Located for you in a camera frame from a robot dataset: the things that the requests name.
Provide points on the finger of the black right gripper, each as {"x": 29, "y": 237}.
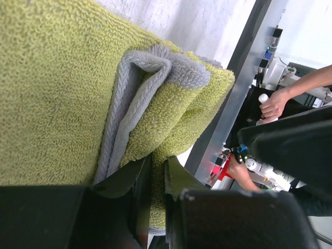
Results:
{"x": 298, "y": 145}

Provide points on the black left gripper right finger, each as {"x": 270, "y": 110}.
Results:
{"x": 197, "y": 217}

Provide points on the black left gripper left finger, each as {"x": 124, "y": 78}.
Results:
{"x": 112, "y": 214}

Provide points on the yellow green towel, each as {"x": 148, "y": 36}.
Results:
{"x": 84, "y": 92}

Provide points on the operator bare forearm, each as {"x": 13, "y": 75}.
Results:
{"x": 316, "y": 79}

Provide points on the operator right hand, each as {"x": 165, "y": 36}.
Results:
{"x": 282, "y": 98}

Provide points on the operator left hand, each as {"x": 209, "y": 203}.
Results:
{"x": 239, "y": 172}

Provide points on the white leader arm handle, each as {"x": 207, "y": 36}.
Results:
{"x": 264, "y": 99}

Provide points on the aluminium frame rail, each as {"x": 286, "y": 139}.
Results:
{"x": 251, "y": 47}

